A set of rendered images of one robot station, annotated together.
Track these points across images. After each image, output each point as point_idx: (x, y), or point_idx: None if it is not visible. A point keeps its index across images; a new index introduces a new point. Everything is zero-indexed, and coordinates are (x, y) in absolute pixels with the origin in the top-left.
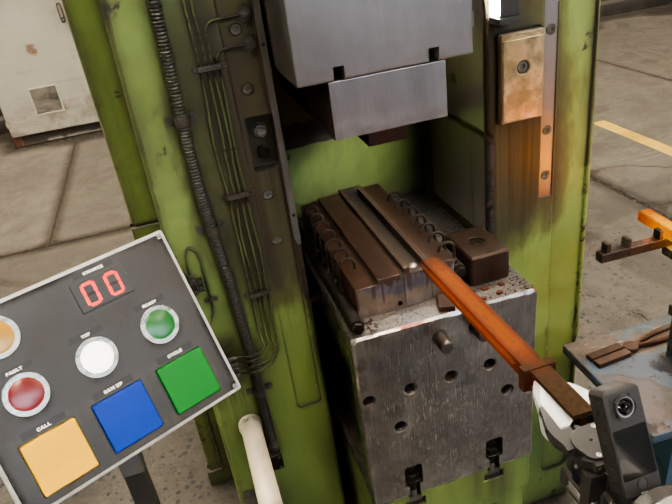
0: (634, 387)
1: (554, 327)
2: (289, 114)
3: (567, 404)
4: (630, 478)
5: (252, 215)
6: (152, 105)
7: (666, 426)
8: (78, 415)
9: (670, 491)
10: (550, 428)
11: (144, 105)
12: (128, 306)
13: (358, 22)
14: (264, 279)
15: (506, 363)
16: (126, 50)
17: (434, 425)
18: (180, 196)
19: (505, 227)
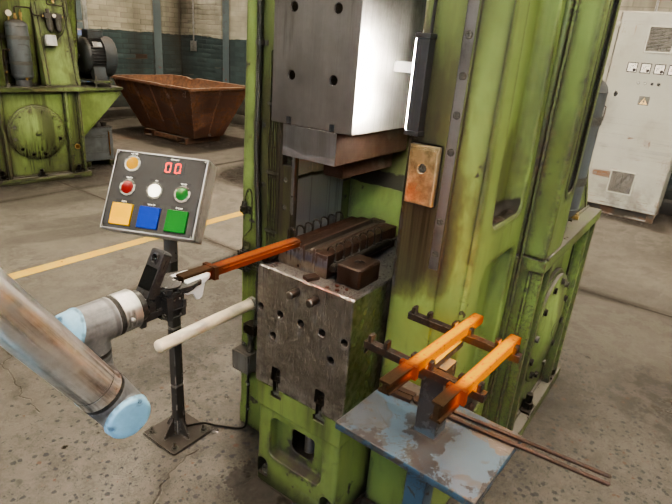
0: (162, 253)
1: None
2: None
3: (183, 272)
4: (140, 286)
5: (276, 186)
6: (251, 112)
7: (349, 426)
8: (135, 205)
9: (137, 294)
10: (168, 273)
11: (248, 111)
12: (176, 180)
13: (299, 97)
14: (273, 224)
15: (331, 340)
16: (248, 84)
17: (289, 350)
18: (251, 161)
19: (402, 275)
